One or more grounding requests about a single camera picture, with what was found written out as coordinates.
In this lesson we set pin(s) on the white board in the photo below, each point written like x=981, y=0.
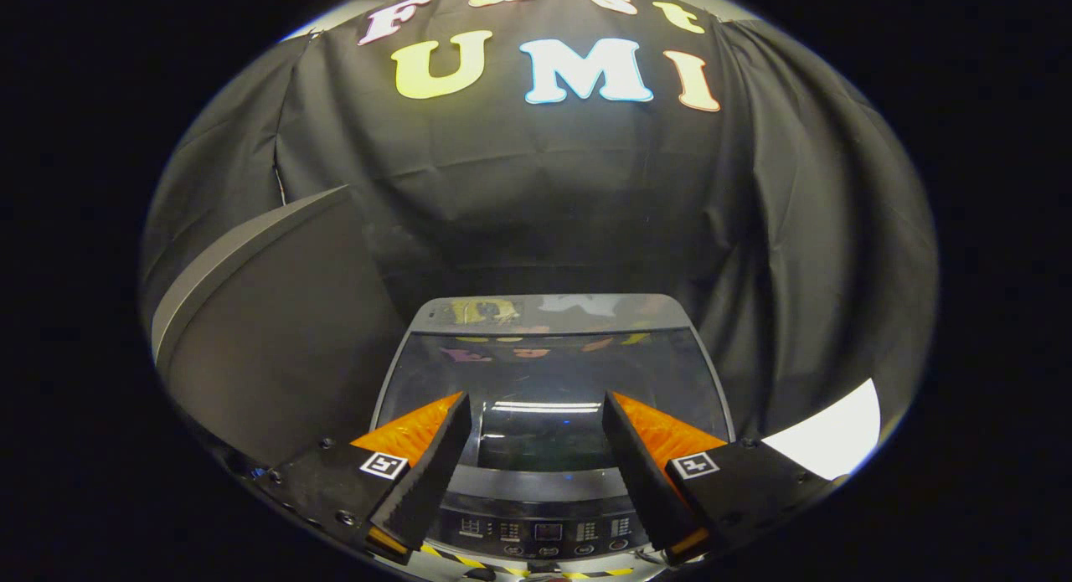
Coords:
x=833, y=435

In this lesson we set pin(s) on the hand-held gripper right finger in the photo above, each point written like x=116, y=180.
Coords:
x=641, y=481

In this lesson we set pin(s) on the black backdrop cloth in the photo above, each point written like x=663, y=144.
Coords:
x=544, y=188

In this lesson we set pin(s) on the yellow black hazard tape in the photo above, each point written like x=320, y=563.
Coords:
x=469, y=561

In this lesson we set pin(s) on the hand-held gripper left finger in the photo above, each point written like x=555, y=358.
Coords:
x=429, y=481

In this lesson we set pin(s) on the dark grey washing machine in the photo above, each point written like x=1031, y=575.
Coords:
x=544, y=532

